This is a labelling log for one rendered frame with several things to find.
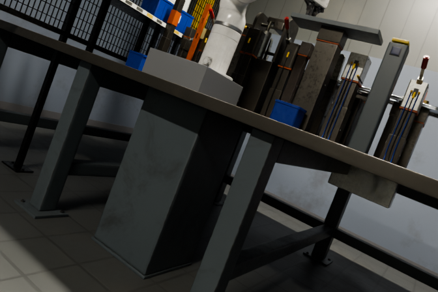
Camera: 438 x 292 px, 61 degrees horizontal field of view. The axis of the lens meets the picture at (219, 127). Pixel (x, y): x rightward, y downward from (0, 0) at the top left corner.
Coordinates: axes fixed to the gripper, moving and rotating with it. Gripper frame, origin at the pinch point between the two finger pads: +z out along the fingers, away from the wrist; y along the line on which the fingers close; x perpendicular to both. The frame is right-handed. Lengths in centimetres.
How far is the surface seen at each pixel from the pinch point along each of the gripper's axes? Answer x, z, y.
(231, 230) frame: -42, 83, -36
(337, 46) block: -16.7, 10.7, 4.3
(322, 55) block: -12.7, 15.8, 2.4
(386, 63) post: -35.0, 12.6, 12.7
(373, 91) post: -34.5, 24.0, 12.5
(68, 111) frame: 39, 74, -71
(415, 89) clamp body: -39, 16, 32
